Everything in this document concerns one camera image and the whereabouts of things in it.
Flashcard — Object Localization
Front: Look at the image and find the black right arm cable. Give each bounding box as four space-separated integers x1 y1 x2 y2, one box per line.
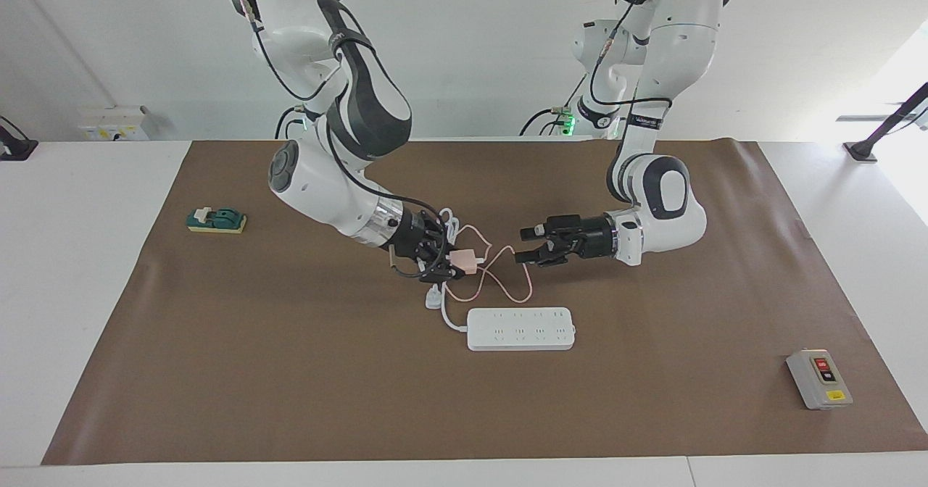
221 0 454 281

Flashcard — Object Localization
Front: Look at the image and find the black slanted stand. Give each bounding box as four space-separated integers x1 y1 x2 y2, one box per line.
843 81 928 163

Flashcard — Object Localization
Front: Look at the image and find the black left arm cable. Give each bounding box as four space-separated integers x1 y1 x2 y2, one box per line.
589 0 674 111

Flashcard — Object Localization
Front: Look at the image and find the grey on-off switch box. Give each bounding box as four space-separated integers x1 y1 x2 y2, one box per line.
786 349 854 410

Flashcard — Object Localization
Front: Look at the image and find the white wall socket box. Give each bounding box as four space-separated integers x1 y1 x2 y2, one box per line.
78 106 151 142

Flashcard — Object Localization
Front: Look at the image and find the pink charging cable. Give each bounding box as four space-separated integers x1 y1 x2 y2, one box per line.
442 225 534 305

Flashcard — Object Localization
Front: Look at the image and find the white power strip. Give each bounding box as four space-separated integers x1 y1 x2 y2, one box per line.
466 307 576 351

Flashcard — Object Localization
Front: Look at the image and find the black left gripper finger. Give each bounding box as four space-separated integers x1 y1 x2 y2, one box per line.
514 244 573 267
519 215 581 241

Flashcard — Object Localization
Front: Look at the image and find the brown table mat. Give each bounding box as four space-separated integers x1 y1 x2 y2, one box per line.
41 139 928 466

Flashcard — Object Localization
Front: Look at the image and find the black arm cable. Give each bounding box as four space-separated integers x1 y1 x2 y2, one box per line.
221 0 454 281
589 0 674 111

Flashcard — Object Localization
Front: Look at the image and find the green circuit board module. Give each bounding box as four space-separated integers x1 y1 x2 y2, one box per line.
186 207 248 235

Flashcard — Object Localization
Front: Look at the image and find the white power strip cord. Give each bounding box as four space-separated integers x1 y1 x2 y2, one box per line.
424 208 468 332

